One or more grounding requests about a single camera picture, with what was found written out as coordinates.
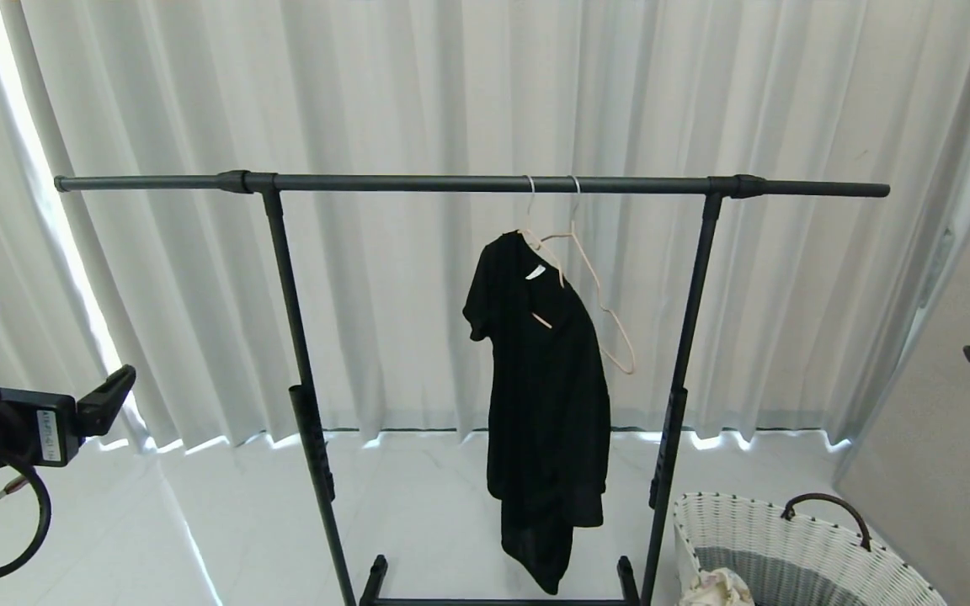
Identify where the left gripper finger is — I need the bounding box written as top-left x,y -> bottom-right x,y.
75,364 -> 137,439

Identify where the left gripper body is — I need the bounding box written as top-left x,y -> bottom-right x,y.
0,379 -> 82,506

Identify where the cream printed garment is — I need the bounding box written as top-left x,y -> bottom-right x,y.
677,566 -> 755,606

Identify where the black t-shirt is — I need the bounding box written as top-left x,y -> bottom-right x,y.
462,231 -> 612,596

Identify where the pink clothes hanger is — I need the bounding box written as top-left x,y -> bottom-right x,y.
517,175 -> 568,331
538,175 -> 636,375

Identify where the white laundry basket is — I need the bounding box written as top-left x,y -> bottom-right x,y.
673,492 -> 949,606

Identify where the black clothes rack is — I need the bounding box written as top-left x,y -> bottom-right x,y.
54,170 -> 891,606

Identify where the white curtain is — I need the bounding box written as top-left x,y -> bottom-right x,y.
0,0 -> 970,451

